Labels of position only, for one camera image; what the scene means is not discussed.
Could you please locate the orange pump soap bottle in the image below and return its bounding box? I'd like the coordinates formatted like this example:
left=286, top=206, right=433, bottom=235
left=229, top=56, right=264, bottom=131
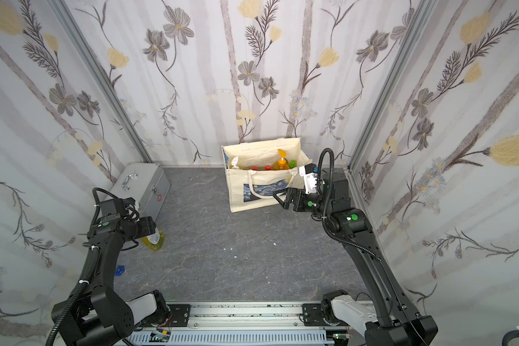
left=271, top=149, right=290, bottom=170

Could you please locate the cream starry night tote bag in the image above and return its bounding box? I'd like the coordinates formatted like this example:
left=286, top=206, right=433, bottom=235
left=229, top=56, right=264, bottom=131
left=221, top=138, right=311, bottom=213

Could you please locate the large yellow pump soap bottle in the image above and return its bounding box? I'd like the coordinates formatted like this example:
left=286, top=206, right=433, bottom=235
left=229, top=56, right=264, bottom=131
left=231, top=156, right=240, bottom=170

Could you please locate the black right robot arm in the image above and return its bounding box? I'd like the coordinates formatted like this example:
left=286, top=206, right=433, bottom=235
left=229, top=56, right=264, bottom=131
left=272, top=180, right=438, bottom=345

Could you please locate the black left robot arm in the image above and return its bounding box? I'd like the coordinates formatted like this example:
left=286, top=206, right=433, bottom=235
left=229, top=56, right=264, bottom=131
left=46, top=216, right=172, bottom=345

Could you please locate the small blue object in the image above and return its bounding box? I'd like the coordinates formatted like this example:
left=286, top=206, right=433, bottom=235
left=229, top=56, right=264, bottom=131
left=114, top=265, right=125, bottom=277

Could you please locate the silver metal case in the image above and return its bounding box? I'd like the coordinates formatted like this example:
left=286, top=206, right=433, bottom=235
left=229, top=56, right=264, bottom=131
left=110, top=163, right=171, bottom=220

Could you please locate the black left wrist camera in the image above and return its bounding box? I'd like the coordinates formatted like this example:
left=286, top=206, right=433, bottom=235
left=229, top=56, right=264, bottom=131
left=97, top=198, right=139, bottom=220

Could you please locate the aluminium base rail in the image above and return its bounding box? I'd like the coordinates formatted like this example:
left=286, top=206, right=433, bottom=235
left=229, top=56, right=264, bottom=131
left=116, top=300, right=433, bottom=346

